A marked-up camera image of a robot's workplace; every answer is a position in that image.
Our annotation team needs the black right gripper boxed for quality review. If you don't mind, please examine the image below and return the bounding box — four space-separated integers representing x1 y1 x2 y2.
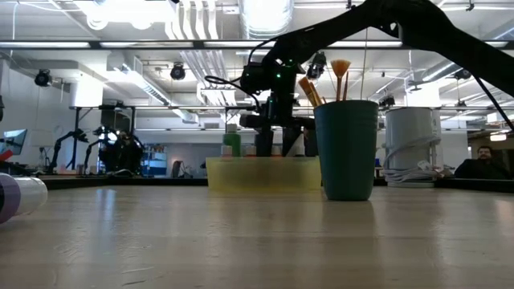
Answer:
239 91 316 158

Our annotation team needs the green paint bottle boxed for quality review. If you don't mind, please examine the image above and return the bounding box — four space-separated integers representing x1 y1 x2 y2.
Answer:
222 123 243 158

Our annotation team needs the dark green plastic cup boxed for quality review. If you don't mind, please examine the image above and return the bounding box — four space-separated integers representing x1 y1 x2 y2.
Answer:
313 100 380 202

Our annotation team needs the black paintbrush yellow ferrule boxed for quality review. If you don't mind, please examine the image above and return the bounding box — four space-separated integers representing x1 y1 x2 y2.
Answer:
330 59 352 102

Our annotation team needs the purple paint bottle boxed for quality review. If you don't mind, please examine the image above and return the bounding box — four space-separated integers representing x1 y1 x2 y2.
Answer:
0 172 49 225

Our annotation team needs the yellow plastic tray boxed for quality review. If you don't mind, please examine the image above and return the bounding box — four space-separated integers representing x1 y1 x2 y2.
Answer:
206 156 322 192

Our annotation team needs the blue storage shelf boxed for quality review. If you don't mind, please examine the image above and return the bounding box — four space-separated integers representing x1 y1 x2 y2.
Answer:
140 144 168 177

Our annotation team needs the person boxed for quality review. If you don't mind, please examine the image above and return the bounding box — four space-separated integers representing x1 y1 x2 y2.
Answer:
453 145 512 180
99 130 145 177

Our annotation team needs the background computer monitor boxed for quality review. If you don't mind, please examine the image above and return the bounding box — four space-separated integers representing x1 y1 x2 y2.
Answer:
0 128 28 161

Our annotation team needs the thin hanging cable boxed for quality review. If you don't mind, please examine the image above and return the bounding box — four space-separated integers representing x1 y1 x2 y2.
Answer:
359 27 370 101

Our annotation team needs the silver round ceiling duct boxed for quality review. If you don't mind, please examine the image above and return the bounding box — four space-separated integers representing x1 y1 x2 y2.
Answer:
239 0 296 39

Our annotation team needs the silver slanted ceiling duct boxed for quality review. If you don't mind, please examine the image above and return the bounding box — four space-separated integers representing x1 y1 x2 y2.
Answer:
417 47 514 83

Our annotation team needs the black overhead frame beam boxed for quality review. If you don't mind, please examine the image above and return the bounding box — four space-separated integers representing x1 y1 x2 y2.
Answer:
0 39 514 51

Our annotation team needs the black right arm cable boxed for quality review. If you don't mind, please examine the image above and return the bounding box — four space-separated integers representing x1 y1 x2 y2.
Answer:
473 75 514 132

